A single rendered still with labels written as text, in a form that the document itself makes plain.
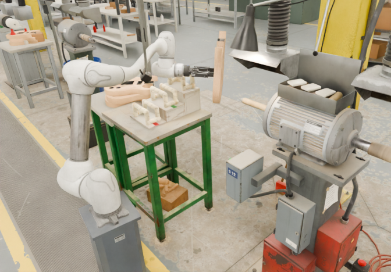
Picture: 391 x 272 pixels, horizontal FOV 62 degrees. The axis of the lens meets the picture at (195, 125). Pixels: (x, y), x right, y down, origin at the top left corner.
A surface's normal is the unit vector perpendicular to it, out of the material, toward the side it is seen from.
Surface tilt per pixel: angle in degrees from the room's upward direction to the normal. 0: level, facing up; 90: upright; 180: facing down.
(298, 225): 90
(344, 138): 86
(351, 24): 90
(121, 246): 90
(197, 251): 0
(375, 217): 0
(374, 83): 38
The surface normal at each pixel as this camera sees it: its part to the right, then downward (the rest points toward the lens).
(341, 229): -0.05, -0.88
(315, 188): -0.76, 0.34
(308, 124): -0.69, -0.11
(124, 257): 0.55, 0.37
